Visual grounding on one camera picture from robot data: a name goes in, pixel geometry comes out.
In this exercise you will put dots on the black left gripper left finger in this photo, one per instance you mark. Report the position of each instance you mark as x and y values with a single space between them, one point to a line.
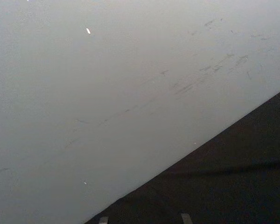
104 220

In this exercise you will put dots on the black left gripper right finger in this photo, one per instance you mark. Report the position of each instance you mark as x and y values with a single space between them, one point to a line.
186 219

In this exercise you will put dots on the black table cloth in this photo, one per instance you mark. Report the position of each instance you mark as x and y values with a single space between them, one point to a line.
224 177

